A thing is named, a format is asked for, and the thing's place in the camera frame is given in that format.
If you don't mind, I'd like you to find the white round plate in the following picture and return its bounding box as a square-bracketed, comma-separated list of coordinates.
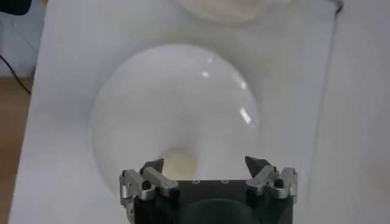
[90, 44, 260, 198]

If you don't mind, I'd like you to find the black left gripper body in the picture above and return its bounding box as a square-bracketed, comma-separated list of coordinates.
[0, 0, 33, 15]

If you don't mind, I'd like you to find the white steamed baozi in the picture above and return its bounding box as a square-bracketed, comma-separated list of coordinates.
[163, 148, 196, 181]

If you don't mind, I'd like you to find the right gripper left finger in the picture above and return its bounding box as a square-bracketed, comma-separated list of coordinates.
[119, 158, 179, 208]

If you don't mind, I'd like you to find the cream electric cooker base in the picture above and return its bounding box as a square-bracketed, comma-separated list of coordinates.
[173, 0, 290, 24]

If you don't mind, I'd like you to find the black floor cable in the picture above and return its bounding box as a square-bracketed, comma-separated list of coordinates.
[0, 54, 32, 95]

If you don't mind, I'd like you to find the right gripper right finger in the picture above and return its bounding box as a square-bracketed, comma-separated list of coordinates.
[245, 156, 298, 203]

